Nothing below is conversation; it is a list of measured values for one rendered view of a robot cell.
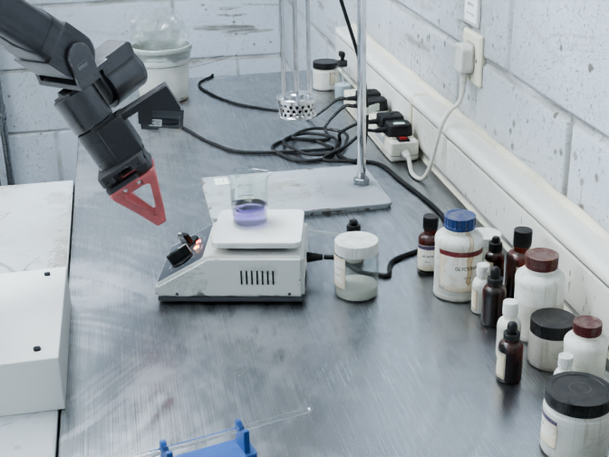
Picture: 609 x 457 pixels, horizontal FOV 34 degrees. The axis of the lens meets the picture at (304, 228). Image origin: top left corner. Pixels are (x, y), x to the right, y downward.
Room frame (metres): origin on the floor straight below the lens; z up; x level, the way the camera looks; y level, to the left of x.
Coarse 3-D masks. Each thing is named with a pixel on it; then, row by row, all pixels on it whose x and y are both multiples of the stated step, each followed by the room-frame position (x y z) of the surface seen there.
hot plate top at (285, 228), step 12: (228, 216) 1.29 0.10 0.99; (276, 216) 1.28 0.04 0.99; (288, 216) 1.28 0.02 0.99; (300, 216) 1.28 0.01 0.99; (216, 228) 1.24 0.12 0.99; (228, 228) 1.24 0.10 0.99; (240, 228) 1.24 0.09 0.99; (264, 228) 1.24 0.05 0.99; (276, 228) 1.24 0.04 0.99; (288, 228) 1.24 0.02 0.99; (300, 228) 1.24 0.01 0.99; (216, 240) 1.20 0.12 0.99; (228, 240) 1.20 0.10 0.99; (240, 240) 1.20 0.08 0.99; (252, 240) 1.20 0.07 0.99; (264, 240) 1.20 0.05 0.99; (276, 240) 1.20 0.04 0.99; (288, 240) 1.20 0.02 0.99; (300, 240) 1.20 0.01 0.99
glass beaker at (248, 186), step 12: (240, 168) 1.28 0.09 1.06; (252, 168) 1.29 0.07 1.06; (240, 180) 1.28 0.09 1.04; (252, 180) 1.28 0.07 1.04; (264, 180) 1.25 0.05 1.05; (240, 192) 1.24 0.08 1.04; (252, 192) 1.24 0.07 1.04; (264, 192) 1.25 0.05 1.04; (240, 204) 1.24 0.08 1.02; (252, 204) 1.24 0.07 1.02; (264, 204) 1.25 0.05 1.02; (240, 216) 1.24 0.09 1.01; (252, 216) 1.24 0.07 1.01; (264, 216) 1.25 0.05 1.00; (252, 228) 1.24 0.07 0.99
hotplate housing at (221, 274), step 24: (192, 264) 1.20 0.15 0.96; (216, 264) 1.19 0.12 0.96; (240, 264) 1.19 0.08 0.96; (264, 264) 1.19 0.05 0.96; (288, 264) 1.19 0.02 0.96; (168, 288) 1.19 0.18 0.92; (192, 288) 1.19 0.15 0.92; (216, 288) 1.19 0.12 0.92; (240, 288) 1.19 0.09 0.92; (264, 288) 1.19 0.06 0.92; (288, 288) 1.19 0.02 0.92
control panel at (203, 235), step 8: (200, 232) 1.31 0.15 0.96; (208, 232) 1.29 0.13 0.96; (200, 240) 1.27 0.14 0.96; (176, 248) 1.30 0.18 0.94; (192, 248) 1.26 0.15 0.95; (200, 248) 1.24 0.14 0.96; (192, 256) 1.23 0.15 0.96; (200, 256) 1.21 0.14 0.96; (168, 264) 1.25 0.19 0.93; (184, 264) 1.21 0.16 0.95; (168, 272) 1.22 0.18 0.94
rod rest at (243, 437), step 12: (240, 420) 0.86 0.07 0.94; (240, 432) 0.85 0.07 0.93; (216, 444) 0.86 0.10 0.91; (228, 444) 0.86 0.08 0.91; (240, 444) 0.85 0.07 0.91; (168, 456) 0.81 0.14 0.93; (180, 456) 0.84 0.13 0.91; (192, 456) 0.84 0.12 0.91; (204, 456) 0.84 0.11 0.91; (216, 456) 0.84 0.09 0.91; (228, 456) 0.84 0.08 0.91; (240, 456) 0.84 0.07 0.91; (252, 456) 0.84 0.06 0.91
